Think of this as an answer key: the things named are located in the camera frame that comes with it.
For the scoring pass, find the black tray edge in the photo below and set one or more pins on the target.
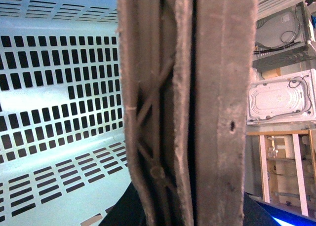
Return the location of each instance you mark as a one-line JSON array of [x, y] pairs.
[[128, 211]]

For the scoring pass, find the wooden shelf frame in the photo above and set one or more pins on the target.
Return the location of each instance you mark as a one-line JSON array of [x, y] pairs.
[[280, 169]]

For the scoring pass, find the white washing machine back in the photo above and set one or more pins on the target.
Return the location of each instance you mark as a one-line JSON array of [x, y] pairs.
[[285, 99]]

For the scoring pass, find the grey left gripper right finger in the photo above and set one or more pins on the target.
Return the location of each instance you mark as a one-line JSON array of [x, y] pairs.
[[224, 43]]

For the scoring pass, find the light blue plastic basket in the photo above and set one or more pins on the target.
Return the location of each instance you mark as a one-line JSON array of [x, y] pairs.
[[62, 146]]

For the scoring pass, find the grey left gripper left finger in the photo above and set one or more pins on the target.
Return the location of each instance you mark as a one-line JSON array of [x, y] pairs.
[[155, 54]]

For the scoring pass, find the grey appliance back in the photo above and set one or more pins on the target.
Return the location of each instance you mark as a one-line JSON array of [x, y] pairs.
[[285, 38]]

